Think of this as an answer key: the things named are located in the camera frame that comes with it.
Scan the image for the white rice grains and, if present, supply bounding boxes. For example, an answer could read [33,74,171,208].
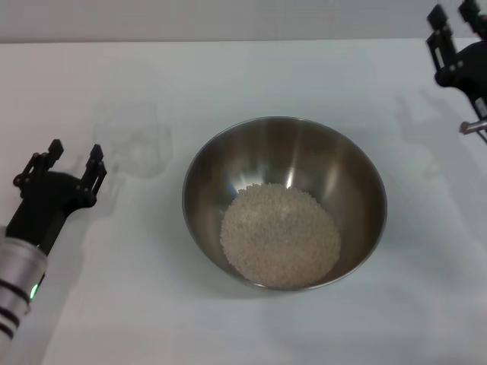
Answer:
[220,182,342,288]

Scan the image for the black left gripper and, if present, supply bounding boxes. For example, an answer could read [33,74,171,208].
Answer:
[5,139,107,256]

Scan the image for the right gripper cable with plug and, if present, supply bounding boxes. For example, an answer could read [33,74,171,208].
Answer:
[458,119,487,135]

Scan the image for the clear plastic measuring cup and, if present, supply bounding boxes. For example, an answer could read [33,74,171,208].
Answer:
[94,102,172,179]

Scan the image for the stainless steel mixing bowl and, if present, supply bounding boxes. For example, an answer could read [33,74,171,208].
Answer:
[181,116,388,293]

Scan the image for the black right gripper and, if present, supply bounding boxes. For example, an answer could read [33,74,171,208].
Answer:
[425,0,487,119]

